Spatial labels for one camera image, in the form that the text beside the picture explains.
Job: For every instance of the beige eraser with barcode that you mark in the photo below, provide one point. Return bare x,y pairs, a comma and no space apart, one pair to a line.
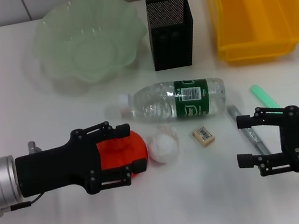
204,136

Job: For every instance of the white paper ball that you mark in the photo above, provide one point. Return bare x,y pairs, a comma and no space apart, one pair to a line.
163,147

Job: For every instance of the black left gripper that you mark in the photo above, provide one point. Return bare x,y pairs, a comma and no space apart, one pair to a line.
50,169

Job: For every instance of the black mesh pen holder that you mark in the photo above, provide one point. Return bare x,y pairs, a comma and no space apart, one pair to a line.
172,42

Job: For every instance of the pale green glass fruit plate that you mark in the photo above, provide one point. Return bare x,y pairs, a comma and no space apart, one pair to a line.
84,45

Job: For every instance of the clear water bottle green label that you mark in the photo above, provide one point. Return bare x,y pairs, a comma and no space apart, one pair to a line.
165,103

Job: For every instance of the grey pen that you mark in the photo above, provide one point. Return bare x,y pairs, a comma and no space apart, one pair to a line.
252,136

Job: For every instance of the mint green pen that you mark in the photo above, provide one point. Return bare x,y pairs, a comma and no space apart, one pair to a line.
261,96

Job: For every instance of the yellow plastic bin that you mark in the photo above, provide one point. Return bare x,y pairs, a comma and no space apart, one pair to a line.
256,28

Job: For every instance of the red-orange fruit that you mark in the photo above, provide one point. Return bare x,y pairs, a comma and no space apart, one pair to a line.
119,153

